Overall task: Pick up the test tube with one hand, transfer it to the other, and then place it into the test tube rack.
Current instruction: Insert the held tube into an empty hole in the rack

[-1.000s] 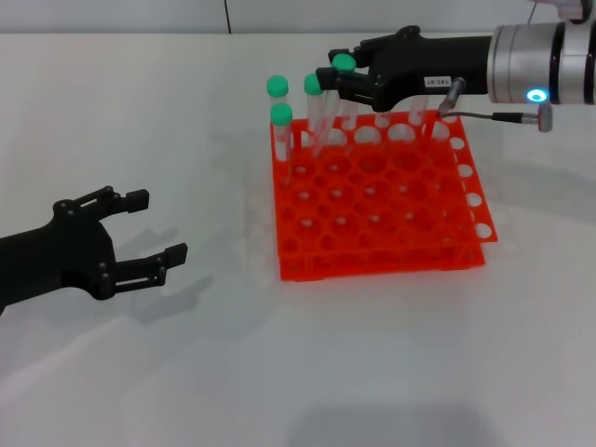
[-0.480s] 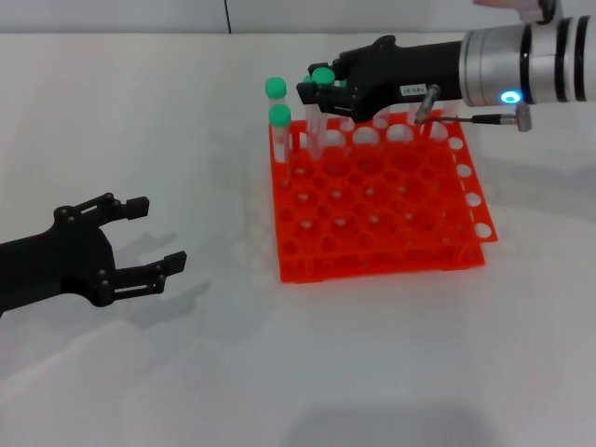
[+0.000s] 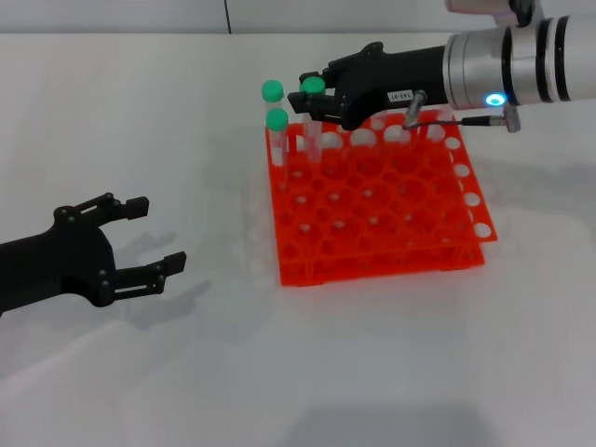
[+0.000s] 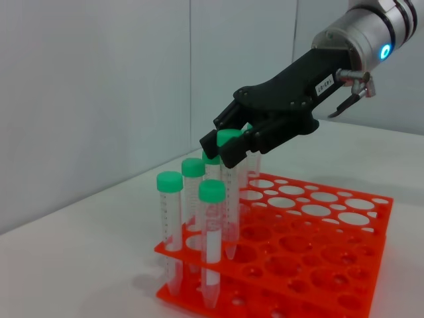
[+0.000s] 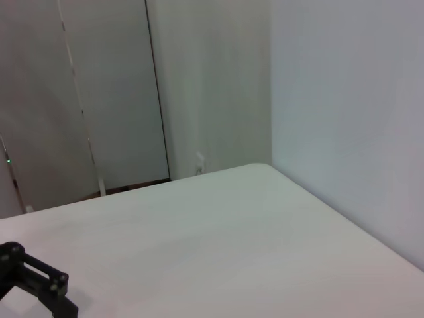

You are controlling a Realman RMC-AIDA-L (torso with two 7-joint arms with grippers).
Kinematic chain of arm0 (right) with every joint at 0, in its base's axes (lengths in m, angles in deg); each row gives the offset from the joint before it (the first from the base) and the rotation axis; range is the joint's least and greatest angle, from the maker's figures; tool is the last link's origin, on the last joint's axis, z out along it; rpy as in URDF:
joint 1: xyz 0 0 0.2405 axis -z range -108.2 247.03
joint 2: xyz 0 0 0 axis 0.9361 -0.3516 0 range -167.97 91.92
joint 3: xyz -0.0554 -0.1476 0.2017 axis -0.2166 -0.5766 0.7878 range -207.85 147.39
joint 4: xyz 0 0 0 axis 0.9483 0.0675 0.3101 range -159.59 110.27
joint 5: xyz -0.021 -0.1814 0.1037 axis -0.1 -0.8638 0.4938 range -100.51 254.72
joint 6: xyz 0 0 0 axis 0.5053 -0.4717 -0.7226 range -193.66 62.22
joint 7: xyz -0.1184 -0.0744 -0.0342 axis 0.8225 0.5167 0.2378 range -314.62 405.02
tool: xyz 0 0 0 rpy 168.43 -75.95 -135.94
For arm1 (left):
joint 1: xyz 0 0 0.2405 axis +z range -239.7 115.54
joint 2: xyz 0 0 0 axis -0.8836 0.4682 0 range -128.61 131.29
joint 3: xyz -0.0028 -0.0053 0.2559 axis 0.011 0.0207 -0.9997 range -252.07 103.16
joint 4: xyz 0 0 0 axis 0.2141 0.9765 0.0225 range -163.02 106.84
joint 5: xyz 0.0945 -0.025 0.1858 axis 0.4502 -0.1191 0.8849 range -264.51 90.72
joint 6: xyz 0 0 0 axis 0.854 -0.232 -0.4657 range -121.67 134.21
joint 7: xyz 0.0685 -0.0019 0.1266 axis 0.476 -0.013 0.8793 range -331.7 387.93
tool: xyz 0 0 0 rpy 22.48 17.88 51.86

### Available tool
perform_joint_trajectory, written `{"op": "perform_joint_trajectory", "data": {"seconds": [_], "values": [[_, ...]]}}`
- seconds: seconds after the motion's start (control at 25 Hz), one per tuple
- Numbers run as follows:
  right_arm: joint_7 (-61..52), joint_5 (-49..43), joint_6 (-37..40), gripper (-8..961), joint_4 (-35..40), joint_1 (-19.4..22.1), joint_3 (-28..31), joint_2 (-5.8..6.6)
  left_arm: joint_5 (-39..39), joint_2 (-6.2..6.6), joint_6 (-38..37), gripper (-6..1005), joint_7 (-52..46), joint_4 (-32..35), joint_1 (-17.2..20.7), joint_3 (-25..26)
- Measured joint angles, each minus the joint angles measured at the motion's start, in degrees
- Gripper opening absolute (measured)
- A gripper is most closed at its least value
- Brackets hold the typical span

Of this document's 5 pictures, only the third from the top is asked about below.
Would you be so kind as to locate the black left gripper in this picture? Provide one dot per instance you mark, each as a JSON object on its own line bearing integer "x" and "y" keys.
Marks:
{"x": 60, "y": 261}

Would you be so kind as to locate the orange test tube rack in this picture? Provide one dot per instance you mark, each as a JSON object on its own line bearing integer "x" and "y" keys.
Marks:
{"x": 382, "y": 219}

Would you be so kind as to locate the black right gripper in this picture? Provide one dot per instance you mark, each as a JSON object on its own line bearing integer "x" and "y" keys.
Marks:
{"x": 396, "y": 74}

